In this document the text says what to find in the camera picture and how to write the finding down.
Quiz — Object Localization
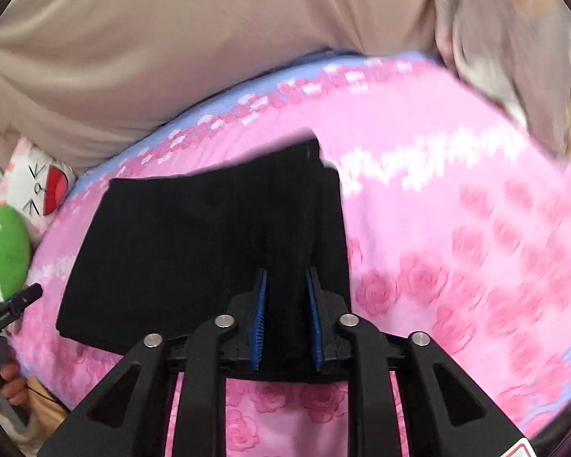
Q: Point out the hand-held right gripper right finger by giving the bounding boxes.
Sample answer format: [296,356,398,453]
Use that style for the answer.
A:
[305,267,539,457]

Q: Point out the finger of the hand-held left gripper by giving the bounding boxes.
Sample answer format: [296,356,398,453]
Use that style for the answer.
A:
[2,283,45,316]

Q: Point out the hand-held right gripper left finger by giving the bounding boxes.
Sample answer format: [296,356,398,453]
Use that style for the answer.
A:
[38,269,270,457]

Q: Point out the black pants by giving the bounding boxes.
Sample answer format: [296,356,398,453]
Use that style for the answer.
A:
[56,138,354,384]

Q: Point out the person's left hand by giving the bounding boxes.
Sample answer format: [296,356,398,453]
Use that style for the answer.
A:
[0,361,30,405]

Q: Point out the green plush pillow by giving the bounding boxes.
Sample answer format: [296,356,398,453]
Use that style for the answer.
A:
[0,205,32,308]

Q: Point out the tan cloth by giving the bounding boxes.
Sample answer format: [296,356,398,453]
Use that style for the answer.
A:
[10,376,74,443]

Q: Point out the white cartoon face pillow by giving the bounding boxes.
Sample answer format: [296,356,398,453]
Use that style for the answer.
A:
[0,136,78,244]

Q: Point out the pink rose bed sheet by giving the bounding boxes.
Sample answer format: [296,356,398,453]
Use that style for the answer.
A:
[10,51,571,457]

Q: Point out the beige draped cloth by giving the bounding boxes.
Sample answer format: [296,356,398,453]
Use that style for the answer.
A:
[0,0,455,173]

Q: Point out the pale pink floral blanket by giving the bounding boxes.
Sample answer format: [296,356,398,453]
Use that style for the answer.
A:
[431,0,571,165]

